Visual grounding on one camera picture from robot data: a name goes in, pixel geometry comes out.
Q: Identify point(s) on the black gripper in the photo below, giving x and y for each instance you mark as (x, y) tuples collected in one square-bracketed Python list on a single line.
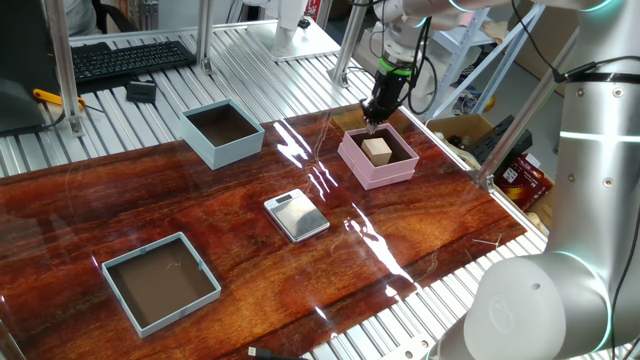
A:
[(387, 92)]

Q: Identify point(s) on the light wooden cube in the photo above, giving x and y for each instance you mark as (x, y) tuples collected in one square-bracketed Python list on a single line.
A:
[(378, 151)]

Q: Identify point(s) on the pink cardboard box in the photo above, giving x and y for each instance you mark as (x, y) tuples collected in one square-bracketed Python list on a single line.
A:
[(382, 175)]

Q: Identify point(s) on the open cardboard box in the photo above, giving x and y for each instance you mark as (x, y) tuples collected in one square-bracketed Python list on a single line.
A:
[(450, 125)]

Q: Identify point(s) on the yellow round object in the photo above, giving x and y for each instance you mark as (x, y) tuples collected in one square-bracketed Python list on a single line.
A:
[(488, 103)]

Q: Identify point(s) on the deep light blue box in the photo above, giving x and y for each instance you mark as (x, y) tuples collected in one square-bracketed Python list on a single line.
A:
[(222, 150)]

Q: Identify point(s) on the red printed box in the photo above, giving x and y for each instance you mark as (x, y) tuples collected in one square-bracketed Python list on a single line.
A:
[(520, 182)]

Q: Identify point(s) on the small black box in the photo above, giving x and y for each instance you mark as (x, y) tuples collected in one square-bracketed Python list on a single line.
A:
[(141, 92)]

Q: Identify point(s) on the shallow light blue box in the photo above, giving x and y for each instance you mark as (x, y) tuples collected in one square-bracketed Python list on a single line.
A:
[(160, 285)]

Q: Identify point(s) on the silver digital scale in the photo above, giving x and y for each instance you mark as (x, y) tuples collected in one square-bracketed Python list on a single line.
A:
[(300, 220)]

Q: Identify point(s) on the black power strip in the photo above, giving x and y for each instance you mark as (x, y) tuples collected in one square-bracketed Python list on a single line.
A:
[(500, 142)]

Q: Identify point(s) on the pink cloth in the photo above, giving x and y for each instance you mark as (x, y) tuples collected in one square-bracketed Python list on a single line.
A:
[(466, 19)]

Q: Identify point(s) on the beige crumpled cloth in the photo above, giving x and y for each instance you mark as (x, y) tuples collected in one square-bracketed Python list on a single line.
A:
[(497, 31)]

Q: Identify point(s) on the wood grain table mat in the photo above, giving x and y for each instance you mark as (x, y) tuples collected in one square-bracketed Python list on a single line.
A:
[(240, 300)]

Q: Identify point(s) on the black keyboard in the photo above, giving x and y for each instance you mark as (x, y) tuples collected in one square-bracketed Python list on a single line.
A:
[(130, 60)]

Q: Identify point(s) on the black office chair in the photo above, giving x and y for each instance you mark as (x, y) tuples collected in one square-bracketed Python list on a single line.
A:
[(97, 10)]

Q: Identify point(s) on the person in light shirt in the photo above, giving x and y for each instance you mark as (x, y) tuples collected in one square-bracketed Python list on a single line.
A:
[(80, 15)]

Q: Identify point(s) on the black monitor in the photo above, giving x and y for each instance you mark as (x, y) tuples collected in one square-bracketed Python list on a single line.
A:
[(25, 55)]

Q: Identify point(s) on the white shelf frame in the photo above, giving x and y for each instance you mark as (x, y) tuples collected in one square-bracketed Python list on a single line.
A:
[(502, 67)]

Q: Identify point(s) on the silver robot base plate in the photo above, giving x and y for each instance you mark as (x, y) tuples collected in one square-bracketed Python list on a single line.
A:
[(407, 350)]

